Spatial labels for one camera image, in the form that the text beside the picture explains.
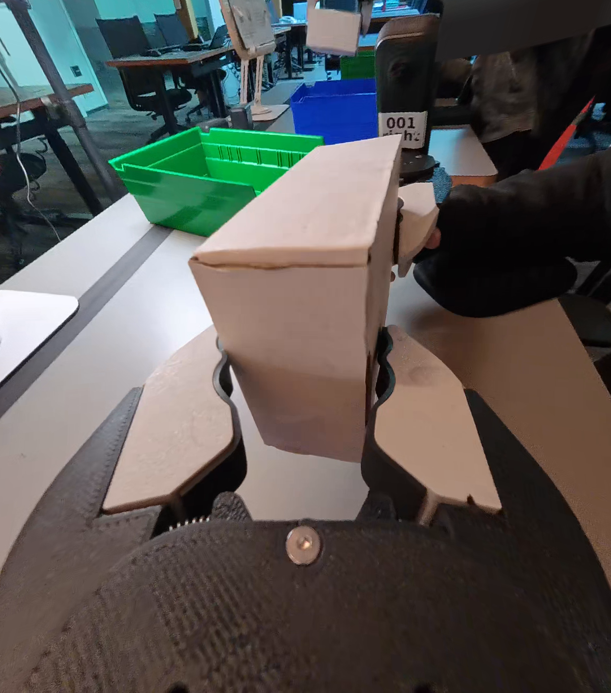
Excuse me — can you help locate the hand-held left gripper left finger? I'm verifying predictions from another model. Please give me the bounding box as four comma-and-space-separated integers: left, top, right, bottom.
101, 325, 247, 515

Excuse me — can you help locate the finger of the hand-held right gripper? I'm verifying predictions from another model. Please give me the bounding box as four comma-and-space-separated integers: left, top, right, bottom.
391, 181, 442, 278

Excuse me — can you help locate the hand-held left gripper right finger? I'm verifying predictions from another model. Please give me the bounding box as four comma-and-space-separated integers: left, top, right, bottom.
362, 325, 503, 526

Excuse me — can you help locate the plain cardboard box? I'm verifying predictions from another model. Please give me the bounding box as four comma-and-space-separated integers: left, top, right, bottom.
189, 134, 404, 464

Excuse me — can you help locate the person's right forearm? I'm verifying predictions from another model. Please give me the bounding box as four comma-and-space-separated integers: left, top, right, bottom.
492, 134, 611, 271

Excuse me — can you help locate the white desk lamp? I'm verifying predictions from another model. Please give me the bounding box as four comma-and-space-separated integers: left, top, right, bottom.
0, 259, 80, 424

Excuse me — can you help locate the long wooden office desk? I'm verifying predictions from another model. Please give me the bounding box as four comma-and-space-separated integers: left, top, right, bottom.
106, 24, 293, 120

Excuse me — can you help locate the wooden desk with black legs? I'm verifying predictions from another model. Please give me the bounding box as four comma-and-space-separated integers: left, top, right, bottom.
0, 83, 106, 220

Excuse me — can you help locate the person's right hand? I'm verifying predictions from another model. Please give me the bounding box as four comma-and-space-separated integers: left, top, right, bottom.
413, 184, 578, 318

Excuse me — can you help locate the small green plastic bin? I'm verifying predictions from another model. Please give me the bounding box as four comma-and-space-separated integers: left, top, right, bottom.
339, 50, 377, 82

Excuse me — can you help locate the white flat pad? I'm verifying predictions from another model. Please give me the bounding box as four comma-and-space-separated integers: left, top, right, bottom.
428, 127, 499, 188

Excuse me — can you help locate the blue plastic bin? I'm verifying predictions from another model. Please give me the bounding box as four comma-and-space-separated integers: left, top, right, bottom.
289, 78, 381, 148

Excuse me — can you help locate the small white cardboard box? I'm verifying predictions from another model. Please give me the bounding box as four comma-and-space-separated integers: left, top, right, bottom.
305, 6, 364, 56

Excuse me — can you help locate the person's torso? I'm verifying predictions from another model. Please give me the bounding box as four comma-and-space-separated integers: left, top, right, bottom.
434, 0, 611, 166

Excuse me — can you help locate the cardboard figure stand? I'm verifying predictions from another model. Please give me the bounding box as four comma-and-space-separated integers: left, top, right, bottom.
220, 0, 291, 122

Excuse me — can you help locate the large green plastic bin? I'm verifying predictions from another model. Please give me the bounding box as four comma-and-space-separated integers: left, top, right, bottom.
108, 126, 326, 239

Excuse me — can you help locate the black office chair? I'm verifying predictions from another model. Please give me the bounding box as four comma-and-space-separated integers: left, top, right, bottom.
95, 15, 194, 128

